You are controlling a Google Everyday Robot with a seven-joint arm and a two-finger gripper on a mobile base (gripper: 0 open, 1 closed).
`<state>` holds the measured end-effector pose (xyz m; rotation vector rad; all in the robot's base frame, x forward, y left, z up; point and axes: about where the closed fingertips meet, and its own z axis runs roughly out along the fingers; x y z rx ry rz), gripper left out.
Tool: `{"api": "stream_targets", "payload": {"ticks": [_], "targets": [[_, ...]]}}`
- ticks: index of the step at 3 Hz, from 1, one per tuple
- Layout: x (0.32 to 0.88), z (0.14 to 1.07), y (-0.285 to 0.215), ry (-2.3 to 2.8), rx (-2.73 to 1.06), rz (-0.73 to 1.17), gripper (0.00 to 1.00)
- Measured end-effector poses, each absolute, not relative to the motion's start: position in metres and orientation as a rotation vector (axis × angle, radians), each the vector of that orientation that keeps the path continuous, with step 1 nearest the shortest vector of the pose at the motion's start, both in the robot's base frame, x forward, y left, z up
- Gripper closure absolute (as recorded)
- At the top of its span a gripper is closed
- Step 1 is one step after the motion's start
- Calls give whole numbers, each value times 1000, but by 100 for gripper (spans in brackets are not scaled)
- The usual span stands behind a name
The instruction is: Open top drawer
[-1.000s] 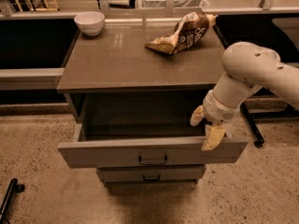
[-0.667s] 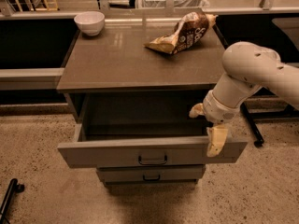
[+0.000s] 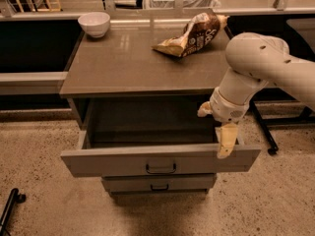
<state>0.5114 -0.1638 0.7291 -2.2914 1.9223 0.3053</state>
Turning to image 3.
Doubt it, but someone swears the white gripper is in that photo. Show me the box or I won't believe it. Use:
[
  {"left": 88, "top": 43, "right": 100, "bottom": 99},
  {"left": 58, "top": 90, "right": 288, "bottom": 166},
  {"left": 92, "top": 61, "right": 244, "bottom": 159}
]
[{"left": 197, "top": 88, "right": 249, "bottom": 159}]

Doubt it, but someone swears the grey top drawer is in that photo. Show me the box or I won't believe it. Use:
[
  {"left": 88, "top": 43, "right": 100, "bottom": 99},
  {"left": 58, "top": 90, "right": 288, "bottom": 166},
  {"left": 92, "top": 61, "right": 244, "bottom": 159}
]
[{"left": 61, "top": 96, "right": 261, "bottom": 177}]

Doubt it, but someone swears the grey drawer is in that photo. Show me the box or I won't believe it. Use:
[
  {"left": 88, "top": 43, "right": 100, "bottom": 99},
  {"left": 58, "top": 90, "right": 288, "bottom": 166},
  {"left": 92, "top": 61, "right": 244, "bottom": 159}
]
[
  {"left": 102, "top": 173, "right": 217, "bottom": 194},
  {"left": 61, "top": 96, "right": 261, "bottom": 177}
]

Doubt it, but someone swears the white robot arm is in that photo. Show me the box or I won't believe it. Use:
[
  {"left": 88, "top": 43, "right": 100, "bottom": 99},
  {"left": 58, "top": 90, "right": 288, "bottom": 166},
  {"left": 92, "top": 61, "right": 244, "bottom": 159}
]
[{"left": 197, "top": 32, "right": 315, "bottom": 158}]

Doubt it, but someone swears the grey bottom drawer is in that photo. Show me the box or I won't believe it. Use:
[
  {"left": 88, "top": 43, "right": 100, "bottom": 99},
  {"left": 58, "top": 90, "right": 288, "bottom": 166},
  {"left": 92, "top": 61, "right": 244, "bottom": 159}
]
[{"left": 102, "top": 173, "right": 217, "bottom": 194}]

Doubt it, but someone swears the grey drawer cabinet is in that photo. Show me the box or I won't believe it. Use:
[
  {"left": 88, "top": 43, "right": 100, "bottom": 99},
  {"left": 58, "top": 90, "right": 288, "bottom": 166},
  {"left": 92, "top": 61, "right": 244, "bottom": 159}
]
[{"left": 59, "top": 8, "right": 258, "bottom": 197}]

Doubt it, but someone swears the black metal stand leg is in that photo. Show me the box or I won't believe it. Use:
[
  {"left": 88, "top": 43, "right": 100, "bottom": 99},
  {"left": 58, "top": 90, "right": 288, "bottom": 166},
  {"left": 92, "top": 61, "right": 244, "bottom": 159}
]
[{"left": 250, "top": 100, "right": 279, "bottom": 155}]

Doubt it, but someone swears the brown snack bag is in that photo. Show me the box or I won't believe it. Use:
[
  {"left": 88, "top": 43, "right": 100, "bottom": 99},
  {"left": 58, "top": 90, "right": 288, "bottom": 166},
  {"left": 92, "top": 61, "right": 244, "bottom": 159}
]
[{"left": 152, "top": 13, "right": 228, "bottom": 57}]

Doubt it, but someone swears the white ceramic bowl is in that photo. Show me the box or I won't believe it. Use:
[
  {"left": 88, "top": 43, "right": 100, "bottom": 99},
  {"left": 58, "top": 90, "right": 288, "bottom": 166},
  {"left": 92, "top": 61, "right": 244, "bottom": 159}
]
[{"left": 78, "top": 12, "right": 110, "bottom": 38}]

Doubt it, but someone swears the black pole lower left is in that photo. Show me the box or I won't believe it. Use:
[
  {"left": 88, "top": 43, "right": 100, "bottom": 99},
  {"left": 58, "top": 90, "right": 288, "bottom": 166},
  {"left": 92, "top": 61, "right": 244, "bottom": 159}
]
[{"left": 0, "top": 188, "right": 27, "bottom": 236}]

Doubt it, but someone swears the white wire basket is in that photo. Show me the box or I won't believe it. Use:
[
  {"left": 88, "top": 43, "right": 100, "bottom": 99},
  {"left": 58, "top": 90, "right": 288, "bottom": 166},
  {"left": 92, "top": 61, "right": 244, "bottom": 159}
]
[{"left": 143, "top": 0, "right": 221, "bottom": 10}]

